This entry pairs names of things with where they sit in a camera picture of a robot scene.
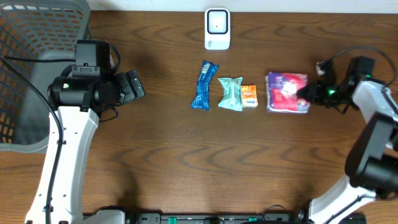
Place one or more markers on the purple red tissue pack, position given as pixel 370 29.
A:
pixel 282 91

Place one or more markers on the teal packet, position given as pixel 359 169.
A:
pixel 232 98

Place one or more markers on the blue snack bar wrapper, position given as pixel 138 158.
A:
pixel 207 72

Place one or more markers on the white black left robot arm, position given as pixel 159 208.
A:
pixel 77 101

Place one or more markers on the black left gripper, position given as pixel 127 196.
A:
pixel 123 88

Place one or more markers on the white barcode scanner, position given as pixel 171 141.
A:
pixel 217 29

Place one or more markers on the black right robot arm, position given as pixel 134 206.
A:
pixel 370 174

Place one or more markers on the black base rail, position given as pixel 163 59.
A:
pixel 104 216

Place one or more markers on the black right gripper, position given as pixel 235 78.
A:
pixel 317 93

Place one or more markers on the orange tissue pocket pack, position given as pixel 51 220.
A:
pixel 249 96

